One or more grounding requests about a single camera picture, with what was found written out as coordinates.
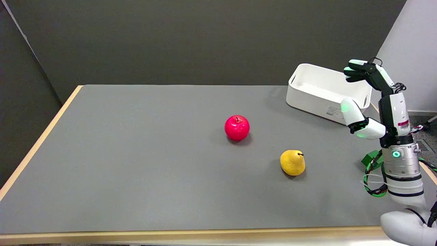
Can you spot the red apple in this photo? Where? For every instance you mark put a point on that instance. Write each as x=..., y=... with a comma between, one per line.
x=237, y=127

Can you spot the grey table mat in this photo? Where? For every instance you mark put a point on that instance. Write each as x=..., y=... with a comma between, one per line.
x=191, y=160

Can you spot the yellow pear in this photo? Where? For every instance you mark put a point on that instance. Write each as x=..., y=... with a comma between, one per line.
x=292, y=162

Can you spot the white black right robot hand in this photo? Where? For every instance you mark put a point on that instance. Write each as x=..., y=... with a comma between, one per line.
x=392, y=112

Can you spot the white plastic bin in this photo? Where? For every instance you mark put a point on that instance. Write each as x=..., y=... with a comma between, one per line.
x=327, y=92

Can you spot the floor vent grille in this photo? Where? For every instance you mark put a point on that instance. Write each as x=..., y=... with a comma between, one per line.
x=423, y=146

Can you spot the green cube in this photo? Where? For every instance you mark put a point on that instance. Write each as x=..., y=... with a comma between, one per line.
x=371, y=159

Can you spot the black chair caster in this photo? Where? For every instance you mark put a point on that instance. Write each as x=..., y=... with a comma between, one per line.
x=426, y=124

